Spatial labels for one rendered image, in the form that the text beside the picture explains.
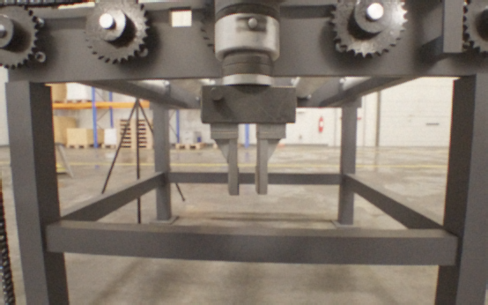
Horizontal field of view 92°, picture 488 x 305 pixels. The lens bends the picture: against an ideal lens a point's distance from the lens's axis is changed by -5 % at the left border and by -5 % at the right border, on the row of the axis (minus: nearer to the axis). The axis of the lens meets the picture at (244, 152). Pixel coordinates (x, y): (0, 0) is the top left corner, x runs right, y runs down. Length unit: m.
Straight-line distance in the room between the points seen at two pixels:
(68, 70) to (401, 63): 0.86
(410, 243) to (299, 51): 0.56
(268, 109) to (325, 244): 0.45
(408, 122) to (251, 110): 10.79
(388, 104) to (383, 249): 10.08
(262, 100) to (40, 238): 0.76
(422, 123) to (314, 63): 10.74
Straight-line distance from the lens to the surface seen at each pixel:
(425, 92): 11.47
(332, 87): 1.65
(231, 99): 0.33
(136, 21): 0.70
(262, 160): 0.35
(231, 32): 0.34
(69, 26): 0.86
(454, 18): 0.73
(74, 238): 0.86
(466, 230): 0.83
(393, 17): 0.70
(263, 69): 0.34
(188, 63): 0.68
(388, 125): 10.72
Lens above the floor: 0.61
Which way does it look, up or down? 5 degrees down
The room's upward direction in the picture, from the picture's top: straight up
